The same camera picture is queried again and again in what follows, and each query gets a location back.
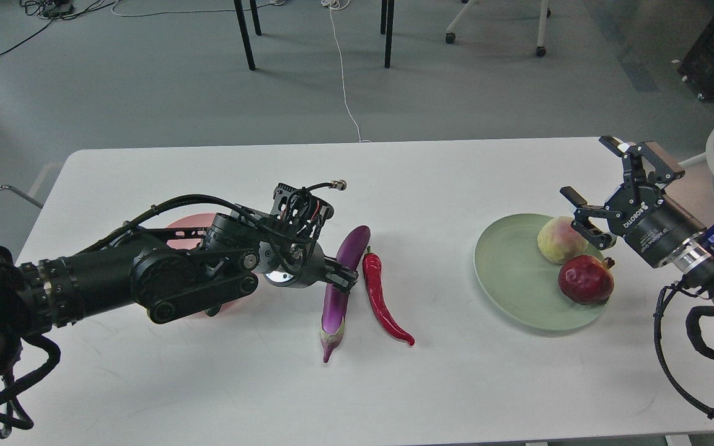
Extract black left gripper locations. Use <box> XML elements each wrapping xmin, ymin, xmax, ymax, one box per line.
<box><xmin>262</xmin><ymin>242</ymin><xmax>359</xmax><ymax>293</ymax></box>

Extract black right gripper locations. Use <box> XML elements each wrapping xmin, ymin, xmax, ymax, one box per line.
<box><xmin>559</xmin><ymin>136</ymin><xmax>706</xmax><ymax>268</ymax></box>

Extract purple eggplant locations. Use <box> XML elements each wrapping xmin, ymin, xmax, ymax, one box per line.
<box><xmin>319</xmin><ymin>225</ymin><xmax>371</xmax><ymax>364</ymax></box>

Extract red chili pepper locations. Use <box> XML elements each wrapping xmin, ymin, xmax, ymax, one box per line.
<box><xmin>361</xmin><ymin>246</ymin><xmax>415</xmax><ymax>347</ymax></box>

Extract yellow pink peach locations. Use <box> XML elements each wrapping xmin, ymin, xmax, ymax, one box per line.
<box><xmin>537</xmin><ymin>216</ymin><xmax>588</xmax><ymax>265</ymax></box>

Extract dark red pomegranate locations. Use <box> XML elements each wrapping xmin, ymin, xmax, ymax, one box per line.
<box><xmin>558</xmin><ymin>255</ymin><xmax>615</xmax><ymax>305</ymax></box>

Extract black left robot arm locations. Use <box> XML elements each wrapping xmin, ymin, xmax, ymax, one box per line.
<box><xmin>0</xmin><ymin>183</ymin><xmax>359</xmax><ymax>439</ymax></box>

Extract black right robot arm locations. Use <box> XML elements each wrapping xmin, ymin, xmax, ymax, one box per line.
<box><xmin>560</xmin><ymin>136</ymin><xmax>714</xmax><ymax>419</ymax></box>

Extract light green plate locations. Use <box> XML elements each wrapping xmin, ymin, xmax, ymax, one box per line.
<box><xmin>474</xmin><ymin>214</ymin><xmax>607</xmax><ymax>336</ymax></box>

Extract pink plate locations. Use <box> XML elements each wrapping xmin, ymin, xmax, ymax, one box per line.
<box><xmin>162</xmin><ymin>214</ymin><xmax>257</xmax><ymax>319</ymax></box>

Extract white chair base with casters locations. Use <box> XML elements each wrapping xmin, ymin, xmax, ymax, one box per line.
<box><xmin>444</xmin><ymin>1</ymin><xmax>552</xmax><ymax>58</ymax></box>

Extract black table legs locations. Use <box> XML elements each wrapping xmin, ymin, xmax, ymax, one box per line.
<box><xmin>233</xmin><ymin>0</ymin><xmax>396</xmax><ymax>71</ymax></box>

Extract white floor cable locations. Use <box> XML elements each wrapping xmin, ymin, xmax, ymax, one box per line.
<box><xmin>322</xmin><ymin>0</ymin><xmax>371</xmax><ymax>144</ymax></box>

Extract black floor cables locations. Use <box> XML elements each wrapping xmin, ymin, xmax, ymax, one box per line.
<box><xmin>0</xmin><ymin>0</ymin><xmax>116</xmax><ymax>75</ymax></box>

